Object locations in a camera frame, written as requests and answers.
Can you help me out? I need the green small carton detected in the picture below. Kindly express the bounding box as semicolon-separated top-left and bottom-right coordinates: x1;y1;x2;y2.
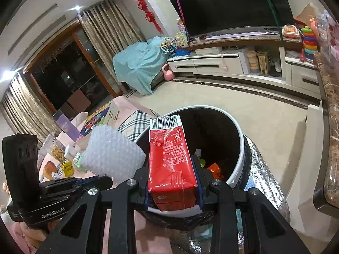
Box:
72;153;87;173

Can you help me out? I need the white foam fruit net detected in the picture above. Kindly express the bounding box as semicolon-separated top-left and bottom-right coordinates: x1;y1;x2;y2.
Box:
82;125;146;185

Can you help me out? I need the red milk carton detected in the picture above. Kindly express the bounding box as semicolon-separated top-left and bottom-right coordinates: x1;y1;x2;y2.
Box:
148;115;198;212

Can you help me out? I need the green drink pouch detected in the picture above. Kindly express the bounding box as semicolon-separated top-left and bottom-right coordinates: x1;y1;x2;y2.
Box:
195;149;206;168

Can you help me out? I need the white round trash bin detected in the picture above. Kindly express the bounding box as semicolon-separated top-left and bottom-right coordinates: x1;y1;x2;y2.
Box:
140;105;252;231

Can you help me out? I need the person's left hand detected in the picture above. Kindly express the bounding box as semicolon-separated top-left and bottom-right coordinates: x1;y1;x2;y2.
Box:
18;219;60;245

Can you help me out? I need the red yellow apple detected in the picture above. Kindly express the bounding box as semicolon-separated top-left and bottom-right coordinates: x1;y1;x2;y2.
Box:
43;161;57;180

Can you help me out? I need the clear jar of snacks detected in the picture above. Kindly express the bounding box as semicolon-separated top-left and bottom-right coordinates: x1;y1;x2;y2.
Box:
43;132;65;163

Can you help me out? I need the purple thermos bottle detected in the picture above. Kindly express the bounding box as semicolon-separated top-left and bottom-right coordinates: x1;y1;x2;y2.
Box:
53;110;80;142

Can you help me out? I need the left beige curtain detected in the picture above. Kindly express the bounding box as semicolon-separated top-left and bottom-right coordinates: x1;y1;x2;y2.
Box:
1;73;61;147

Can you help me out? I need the beige curtain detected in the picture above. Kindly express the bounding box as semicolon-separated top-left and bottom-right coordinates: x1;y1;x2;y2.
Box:
78;0;145;92
1;73;61;147

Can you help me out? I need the colourful picture book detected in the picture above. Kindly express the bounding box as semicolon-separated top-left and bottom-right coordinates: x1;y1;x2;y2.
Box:
78;100;112;139

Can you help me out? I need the teal cloth covered chair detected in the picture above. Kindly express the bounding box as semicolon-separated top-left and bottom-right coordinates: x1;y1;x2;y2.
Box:
113;37;168;95

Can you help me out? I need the pink kettlebell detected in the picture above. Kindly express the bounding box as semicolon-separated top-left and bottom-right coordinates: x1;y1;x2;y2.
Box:
161;63;175;81

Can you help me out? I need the white tv cabinet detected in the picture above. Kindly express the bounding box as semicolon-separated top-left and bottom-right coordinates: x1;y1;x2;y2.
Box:
168;33;320;99

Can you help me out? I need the toy ferris wheel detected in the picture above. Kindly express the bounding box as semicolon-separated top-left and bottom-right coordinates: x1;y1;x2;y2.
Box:
160;37;177;57

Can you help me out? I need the right beige curtain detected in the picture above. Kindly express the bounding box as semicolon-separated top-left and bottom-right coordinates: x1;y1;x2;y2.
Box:
78;0;145;92

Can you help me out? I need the black flat television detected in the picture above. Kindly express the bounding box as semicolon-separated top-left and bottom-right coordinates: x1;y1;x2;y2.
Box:
170;0;294;37

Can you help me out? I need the rainbow ring stacker toy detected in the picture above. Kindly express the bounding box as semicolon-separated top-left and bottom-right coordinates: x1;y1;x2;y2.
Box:
299;26;318;64

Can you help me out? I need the red heart wall hanging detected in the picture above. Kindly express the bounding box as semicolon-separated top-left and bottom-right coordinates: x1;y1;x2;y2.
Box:
134;0;164;35

